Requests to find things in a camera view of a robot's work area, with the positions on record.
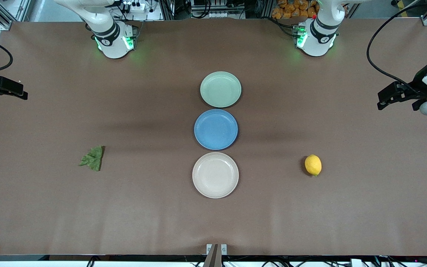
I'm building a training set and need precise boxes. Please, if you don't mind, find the white power strip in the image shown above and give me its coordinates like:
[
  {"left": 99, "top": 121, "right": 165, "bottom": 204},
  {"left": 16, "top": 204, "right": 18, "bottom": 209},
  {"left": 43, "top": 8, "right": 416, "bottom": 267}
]
[{"left": 122, "top": 1, "right": 152, "bottom": 14}]

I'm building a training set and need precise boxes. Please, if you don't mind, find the yellow lemon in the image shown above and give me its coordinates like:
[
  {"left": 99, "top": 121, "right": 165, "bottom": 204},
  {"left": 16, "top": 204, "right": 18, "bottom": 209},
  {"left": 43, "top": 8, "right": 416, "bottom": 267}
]
[{"left": 304, "top": 154, "right": 322, "bottom": 177}]

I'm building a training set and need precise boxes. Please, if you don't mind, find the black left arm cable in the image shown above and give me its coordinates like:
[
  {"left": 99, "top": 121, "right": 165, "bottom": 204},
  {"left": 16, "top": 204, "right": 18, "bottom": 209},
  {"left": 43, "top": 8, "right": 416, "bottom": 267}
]
[{"left": 366, "top": 0, "right": 427, "bottom": 88}]

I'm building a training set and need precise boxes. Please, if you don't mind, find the beige round plate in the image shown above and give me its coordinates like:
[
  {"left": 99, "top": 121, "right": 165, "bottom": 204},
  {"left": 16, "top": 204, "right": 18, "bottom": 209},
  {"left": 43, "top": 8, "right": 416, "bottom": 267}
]
[{"left": 192, "top": 152, "right": 239, "bottom": 199}]

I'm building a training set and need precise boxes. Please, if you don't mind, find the pale green round plate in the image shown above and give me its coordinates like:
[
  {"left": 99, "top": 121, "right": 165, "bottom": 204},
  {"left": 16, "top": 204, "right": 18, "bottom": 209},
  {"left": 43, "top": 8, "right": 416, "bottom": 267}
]
[{"left": 200, "top": 71, "right": 242, "bottom": 108}]

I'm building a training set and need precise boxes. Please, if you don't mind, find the metal camera post bracket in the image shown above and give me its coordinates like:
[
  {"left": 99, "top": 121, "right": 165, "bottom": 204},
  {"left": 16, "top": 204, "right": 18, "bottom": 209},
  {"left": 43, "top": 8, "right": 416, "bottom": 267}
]
[{"left": 206, "top": 244, "right": 228, "bottom": 267}]

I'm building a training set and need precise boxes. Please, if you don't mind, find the orange snack bag pile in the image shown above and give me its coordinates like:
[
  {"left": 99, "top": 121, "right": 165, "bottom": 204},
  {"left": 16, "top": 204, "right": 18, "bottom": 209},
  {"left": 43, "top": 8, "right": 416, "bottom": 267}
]
[{"left": 272, "top": 0, "right": 320, "bottom": 19}]

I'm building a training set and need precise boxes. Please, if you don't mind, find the green lettuce leaf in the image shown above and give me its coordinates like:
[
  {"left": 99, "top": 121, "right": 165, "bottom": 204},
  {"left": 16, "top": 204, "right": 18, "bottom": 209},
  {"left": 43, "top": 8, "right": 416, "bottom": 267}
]
[{"left": 79, "top": 145, "right": 105, "bottom": 172}]

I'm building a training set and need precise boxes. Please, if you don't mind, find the blue round plate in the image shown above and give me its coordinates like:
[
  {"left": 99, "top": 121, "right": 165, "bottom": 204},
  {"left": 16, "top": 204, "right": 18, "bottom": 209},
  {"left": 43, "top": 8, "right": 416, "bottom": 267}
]
[{"left": 194, "top": 109, "right": 238, "bottom": 151}]

